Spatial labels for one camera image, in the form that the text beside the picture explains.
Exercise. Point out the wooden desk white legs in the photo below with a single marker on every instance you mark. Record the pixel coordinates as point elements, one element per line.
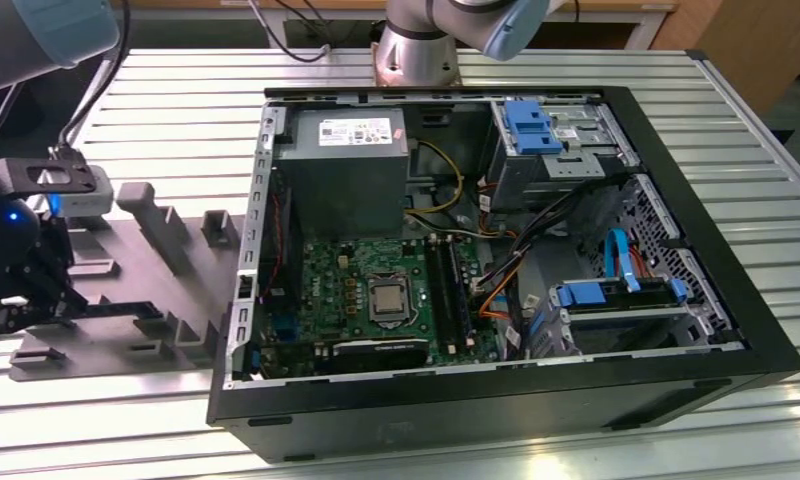
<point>613,9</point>

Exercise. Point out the blue board connector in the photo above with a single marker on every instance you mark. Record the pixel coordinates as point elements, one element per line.
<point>286,327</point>

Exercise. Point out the black open PC case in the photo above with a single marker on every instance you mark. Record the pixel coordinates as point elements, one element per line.
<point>440,415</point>

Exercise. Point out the black RAM slot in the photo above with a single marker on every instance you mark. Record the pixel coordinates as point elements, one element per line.
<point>437,300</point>

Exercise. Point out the grey power supply unit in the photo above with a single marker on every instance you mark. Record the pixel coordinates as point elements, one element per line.
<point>346,200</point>

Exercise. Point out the black graphics card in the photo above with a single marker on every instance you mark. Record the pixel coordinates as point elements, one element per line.
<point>373,352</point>

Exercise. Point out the blue plastic drive carrier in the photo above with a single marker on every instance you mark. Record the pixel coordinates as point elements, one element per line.
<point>529,125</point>

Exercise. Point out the grey metal disk bay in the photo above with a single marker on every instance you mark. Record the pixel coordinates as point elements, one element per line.
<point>573,170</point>
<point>633,312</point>

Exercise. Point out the wooden cabinet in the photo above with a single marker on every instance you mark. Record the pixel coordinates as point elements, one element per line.
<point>760,50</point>

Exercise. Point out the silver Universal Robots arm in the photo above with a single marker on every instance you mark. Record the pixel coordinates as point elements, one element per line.
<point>413,55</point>

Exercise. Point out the grey parts rack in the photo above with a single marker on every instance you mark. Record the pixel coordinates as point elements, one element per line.
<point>139,280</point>

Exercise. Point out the CPU socket with silver CPU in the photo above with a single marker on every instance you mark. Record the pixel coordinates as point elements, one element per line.
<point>387,300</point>

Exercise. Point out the green Dell motherboard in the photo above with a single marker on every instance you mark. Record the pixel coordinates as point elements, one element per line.
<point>326,260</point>

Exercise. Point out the blue carrier with disk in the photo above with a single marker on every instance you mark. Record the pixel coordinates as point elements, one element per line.
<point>582,295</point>

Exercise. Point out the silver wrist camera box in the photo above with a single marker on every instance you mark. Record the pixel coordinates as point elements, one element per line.
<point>86,200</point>

